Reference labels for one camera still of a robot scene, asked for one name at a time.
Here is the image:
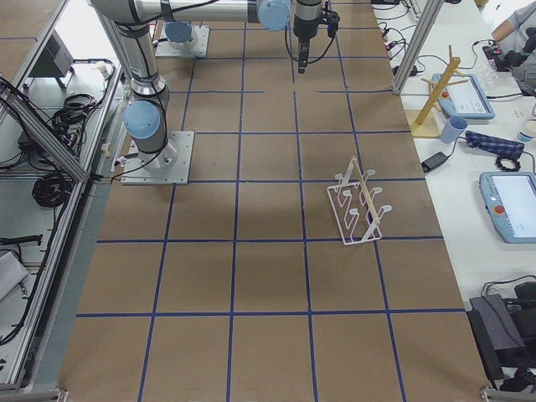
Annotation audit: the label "blue checkered cloth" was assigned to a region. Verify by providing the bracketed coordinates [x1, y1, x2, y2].
[465, 131, 524, 159]

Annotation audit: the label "black bead bracelet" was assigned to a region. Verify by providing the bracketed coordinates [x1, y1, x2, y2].
[496, 154, 522, 172]

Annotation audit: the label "wooden mug tree stand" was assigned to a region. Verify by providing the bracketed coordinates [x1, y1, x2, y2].
[405, 46, 468, 138]

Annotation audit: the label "person forearm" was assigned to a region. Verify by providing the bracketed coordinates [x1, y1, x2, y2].
[491, 10, 523, 42]

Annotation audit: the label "aluminium frame post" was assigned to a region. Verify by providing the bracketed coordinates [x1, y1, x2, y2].
[392, 0, 444, 95]

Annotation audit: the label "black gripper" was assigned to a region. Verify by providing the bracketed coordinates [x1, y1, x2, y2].
[293, 0, 322, 75]

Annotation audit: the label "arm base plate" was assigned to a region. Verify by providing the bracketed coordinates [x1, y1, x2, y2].
[156, 24, 209, 59]
[120, 131, 194, 185]

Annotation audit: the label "white paper cup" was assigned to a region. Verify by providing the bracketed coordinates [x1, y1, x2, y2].
[517, 120, 536, 142]

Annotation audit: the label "near blue teach pendant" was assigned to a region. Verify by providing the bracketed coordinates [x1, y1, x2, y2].
[479, 172, 535, 244]

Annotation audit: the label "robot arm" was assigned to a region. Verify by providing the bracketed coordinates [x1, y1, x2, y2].
[164, 21, 193, 47]
[90, 1, 327, 169]

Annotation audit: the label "far blue teach pendant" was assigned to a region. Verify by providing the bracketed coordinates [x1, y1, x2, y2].
[438, 74, 495, 120]

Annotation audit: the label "black power adapter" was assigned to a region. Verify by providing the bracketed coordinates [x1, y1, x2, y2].
[421, 152, 449, 173]

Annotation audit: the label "coiled black cables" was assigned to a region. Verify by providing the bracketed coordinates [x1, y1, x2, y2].
[32, 172, 73, 209]

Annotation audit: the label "blue teach pendant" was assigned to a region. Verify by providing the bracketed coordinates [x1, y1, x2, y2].
[479, 172, 535, 244]
[438, 74, 495, 120]

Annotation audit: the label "white wire cup rack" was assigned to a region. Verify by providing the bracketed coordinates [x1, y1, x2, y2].
[327, 156, 392, 245]

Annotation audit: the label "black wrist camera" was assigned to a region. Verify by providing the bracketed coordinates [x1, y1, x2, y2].
[325, 10, 340, 39]

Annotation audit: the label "blue cup on desk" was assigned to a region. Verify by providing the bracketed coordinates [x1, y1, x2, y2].
[440, 116, 468, 144]

